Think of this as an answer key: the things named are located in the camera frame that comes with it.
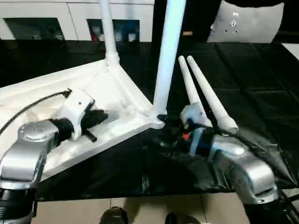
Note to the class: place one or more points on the white plastic table top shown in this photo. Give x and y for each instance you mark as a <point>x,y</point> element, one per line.
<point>116,93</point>

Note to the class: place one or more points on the white plastic table leg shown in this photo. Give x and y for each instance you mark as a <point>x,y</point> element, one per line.
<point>212,98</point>
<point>190,84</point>
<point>168,58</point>
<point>109,35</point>

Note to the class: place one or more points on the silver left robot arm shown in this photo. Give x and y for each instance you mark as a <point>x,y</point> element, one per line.
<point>25,149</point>

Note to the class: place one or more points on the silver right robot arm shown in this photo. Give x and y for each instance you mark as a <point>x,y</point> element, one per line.
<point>245,163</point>

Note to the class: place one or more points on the small white jar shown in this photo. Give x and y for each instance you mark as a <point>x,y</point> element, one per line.
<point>100,37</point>
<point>132,37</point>
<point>119,37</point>

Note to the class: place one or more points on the red box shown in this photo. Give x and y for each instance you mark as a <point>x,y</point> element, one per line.
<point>93,33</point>

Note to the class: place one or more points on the black work mat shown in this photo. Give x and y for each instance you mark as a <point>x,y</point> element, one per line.
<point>257,81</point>

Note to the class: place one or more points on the small yellow label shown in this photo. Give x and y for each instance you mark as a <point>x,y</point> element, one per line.
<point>187,33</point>

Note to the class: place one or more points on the dark left robot foot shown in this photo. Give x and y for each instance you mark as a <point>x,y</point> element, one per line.
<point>114,215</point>

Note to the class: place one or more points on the white glass-door cabinet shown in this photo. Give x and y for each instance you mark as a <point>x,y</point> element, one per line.
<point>70,11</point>

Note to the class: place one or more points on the grey printed cushion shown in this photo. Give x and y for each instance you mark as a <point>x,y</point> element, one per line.
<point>247,23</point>

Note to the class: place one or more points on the white flat board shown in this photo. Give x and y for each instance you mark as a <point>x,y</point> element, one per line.
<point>292,50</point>

